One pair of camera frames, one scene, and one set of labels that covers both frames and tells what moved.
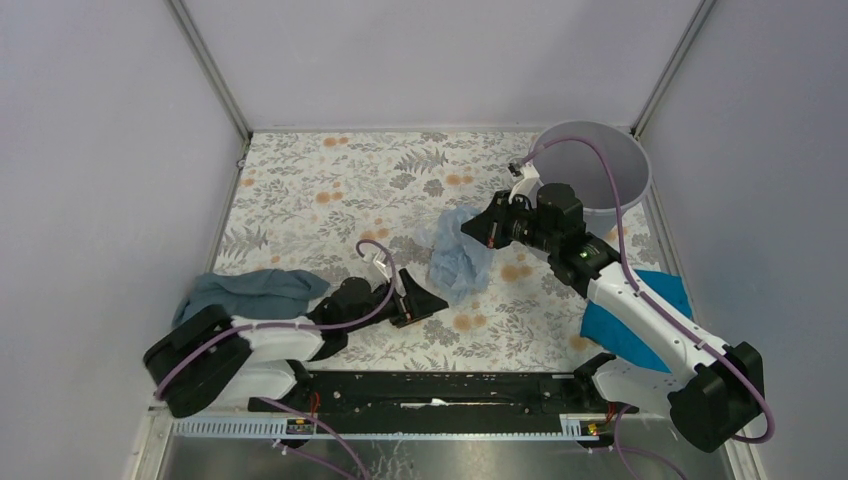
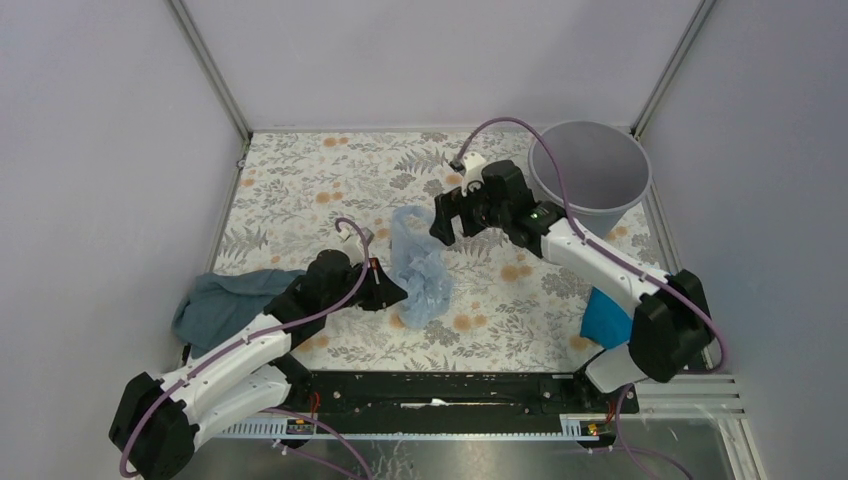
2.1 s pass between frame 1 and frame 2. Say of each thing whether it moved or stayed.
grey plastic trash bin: stayed
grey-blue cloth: stayed
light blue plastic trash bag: moved
